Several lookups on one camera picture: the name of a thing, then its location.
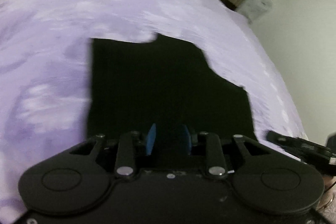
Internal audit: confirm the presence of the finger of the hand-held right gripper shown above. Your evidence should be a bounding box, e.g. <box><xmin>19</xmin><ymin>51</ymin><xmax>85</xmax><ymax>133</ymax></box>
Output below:
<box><xmin>266</xmin><ymin>130</ymin><xmax>333</xmax><ymax>163</ymax></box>

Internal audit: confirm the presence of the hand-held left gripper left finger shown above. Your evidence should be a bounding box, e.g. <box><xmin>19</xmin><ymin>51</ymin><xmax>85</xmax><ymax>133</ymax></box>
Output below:
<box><xmin>69</xmin><ymin>123</ymin><xmax>158</xmax><ymax>179</ymax></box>

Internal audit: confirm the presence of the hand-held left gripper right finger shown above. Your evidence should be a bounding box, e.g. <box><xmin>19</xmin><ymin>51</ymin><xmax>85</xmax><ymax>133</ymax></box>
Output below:
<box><xmin>180</xmin><ymin>124</ymin><xmax>271</xmax><ymax>178</ymax></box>

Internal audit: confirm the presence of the black long-sleeve shirt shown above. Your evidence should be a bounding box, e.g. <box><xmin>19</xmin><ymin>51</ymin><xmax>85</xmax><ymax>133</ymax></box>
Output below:
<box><xmin>87</xmin><ymin>33</ymin><xmax>259</xmax><ymax>170</ymax></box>

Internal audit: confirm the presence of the purple floral bedsheet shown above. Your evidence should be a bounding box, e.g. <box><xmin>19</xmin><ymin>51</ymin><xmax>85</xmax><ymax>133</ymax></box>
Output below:
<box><xmin>0</xmin><ymin>0</ymin><xmax>309</xmax><ymax>224</ymax></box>

